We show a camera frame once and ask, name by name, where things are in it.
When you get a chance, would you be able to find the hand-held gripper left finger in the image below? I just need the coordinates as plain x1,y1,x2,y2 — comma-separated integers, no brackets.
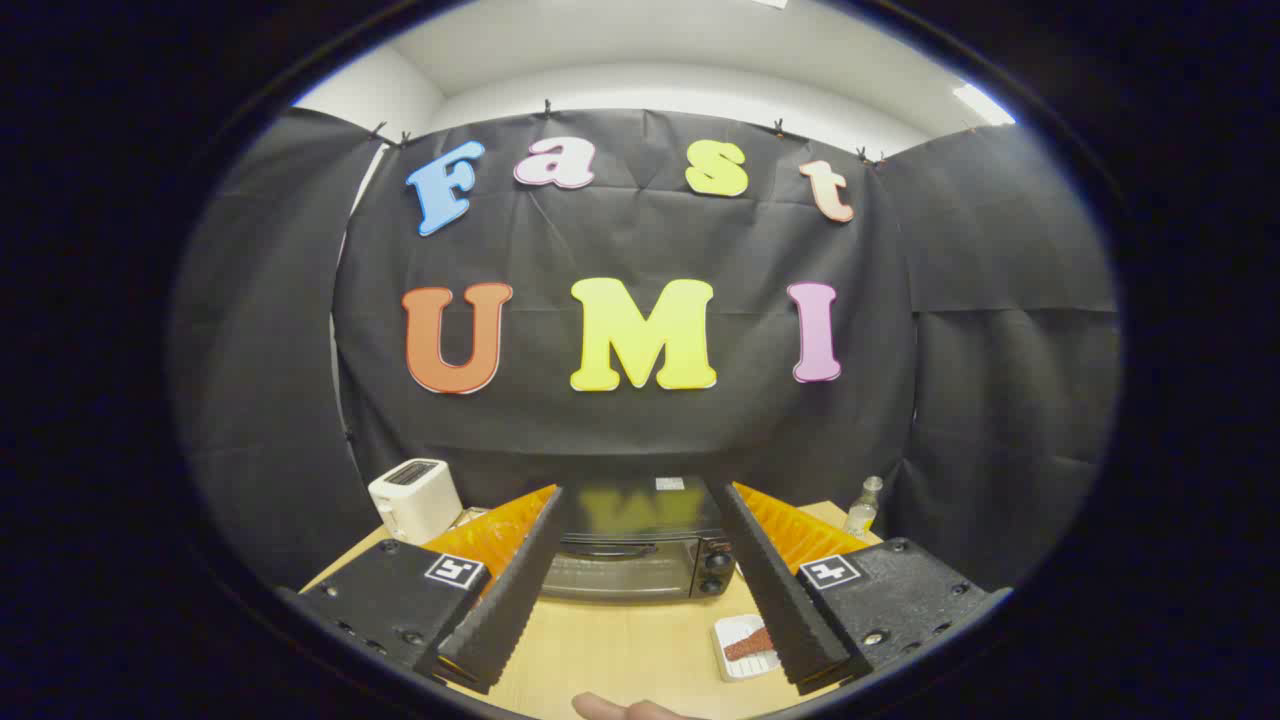
275,484,569,696

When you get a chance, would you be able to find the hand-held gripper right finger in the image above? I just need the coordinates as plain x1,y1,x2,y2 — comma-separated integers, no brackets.
708,480,1011,698

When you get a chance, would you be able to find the red meat slice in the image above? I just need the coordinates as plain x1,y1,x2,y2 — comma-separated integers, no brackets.
722,627,776,663

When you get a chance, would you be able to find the black toaster oven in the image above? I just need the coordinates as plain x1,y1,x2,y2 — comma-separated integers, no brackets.
538,476,739,604

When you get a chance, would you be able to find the white rectangular food tray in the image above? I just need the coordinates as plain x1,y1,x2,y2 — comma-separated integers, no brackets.
712,614,783,683

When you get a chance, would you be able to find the white bread toaster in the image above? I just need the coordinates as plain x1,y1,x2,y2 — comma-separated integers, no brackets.
368,458,464,546

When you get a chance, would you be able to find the small clear glass bottle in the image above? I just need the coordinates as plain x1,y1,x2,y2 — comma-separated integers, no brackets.
845,476,885,541

